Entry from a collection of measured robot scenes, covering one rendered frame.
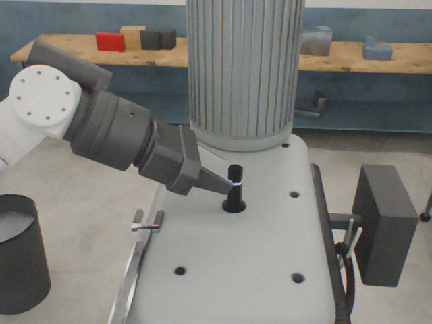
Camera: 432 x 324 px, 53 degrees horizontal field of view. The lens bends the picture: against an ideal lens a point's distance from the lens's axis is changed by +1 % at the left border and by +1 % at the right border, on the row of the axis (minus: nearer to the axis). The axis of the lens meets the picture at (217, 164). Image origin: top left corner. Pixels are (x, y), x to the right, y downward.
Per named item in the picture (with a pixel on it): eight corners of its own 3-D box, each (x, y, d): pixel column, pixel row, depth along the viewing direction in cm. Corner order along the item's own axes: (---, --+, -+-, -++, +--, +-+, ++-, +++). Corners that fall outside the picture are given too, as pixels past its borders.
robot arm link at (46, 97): (101, 160, 49) (-6, 121, 45) (89, 160, 59) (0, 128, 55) (137, 69, 51) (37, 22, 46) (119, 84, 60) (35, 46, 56)
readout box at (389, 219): (402, 289, 100) (426, 218, 88) (361, 286, 100) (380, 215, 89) (382, 230, 116) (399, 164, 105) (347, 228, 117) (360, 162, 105)
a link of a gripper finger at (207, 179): (223, 195, 61) (183, 180, 58) (235, 178, 59) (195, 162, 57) (225, 202, 59) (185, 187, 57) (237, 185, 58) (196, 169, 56)
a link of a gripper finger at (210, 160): (229, 158, 64) (192, 143, 61) (218, 175, 65) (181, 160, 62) (227, 153, 65) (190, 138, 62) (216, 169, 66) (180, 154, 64)
